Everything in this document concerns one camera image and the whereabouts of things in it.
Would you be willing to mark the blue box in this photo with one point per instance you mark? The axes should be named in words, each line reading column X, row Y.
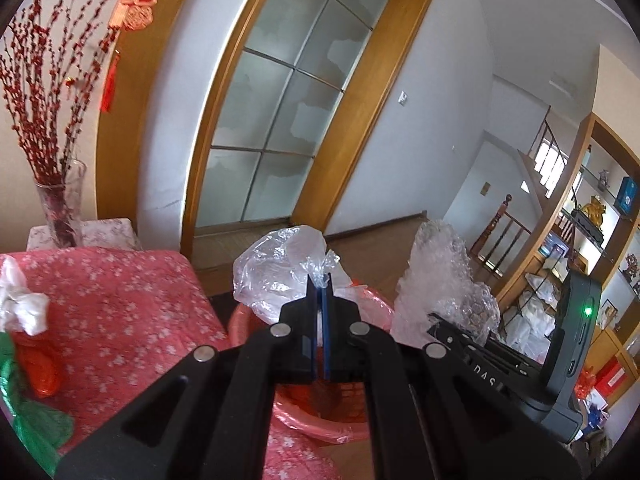
column 627, row 195

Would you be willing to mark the red gift box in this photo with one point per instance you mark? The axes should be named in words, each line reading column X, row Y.
column 610, row 377

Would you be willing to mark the golden figurine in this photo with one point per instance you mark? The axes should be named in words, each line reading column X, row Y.
column 592, row 210

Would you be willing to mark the white wall switch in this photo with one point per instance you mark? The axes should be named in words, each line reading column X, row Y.
column 402, row 98

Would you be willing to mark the red plastic bag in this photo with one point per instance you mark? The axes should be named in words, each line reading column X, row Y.
column 42, row 370

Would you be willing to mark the green plastic bag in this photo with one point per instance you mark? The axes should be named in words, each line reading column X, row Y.
column 30, row 420

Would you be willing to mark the bubble wrap sheet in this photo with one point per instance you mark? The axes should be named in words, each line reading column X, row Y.
column 440, row 280

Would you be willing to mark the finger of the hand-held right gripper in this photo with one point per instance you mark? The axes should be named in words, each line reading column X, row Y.
column 460, row 332

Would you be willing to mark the red knot wall ornament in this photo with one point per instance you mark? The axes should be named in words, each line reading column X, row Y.
column 135, row 10

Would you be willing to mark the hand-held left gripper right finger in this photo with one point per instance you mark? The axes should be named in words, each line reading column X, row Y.
column 326, row 335

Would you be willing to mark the red floral tablecloth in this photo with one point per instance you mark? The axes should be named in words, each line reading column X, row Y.
column 125, row 310

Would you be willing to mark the red trash bin with liner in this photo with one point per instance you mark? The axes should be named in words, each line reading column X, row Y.
column 320, row 410

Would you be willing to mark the white plastic bag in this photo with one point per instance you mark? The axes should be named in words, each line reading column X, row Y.
column 525, row 330

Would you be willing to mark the small stand with floral cloth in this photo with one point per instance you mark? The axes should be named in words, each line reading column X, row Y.
column 105, row 232

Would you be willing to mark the wooden stair railing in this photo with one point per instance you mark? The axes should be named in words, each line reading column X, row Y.
column 500, row 230

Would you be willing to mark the small red hanging charm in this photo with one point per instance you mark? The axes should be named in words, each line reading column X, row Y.
column 74, row 82

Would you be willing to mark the white tissue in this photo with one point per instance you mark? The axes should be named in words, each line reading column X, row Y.
column 25, row 310

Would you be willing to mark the frosted glass sliding door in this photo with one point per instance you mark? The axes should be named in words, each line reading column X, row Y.
column 280, row 110

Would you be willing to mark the glass vase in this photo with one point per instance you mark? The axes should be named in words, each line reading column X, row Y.
column 60, row 210

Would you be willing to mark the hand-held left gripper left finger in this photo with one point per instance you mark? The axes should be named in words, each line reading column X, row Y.
column 312, row 332

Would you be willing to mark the wooden display shelf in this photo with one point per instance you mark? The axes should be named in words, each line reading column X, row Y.
column 550, row 240

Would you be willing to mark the clear plastic bag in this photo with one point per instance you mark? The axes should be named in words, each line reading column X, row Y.
column 280, row 270

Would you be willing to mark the red blossom branches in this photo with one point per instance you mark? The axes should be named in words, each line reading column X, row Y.
column 40, row 110

